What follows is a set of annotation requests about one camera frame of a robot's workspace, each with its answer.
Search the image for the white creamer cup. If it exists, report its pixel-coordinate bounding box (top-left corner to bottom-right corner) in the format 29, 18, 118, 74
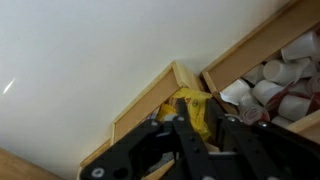
277, 94, 313, 122
241, 63, 266, 85
219, 78, 251, 106
262, 58, 312, 85
280, 30, 320, 62
251, 79, 285, 107

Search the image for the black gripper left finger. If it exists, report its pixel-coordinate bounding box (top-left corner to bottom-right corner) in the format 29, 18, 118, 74
80, 98, 218, 180

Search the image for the yellow white sweetener packet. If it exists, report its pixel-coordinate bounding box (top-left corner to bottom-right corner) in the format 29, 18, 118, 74
155, 103, 178, 123

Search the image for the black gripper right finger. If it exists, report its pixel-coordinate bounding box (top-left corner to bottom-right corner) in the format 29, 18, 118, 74
204, 98, 320, 180

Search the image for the wooden condiment rack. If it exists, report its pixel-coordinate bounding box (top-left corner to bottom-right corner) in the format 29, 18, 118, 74
77, 0, 320, 180

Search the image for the creamer cup with red lid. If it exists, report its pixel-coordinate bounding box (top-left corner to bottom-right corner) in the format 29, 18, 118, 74
237, 104, 270, 126

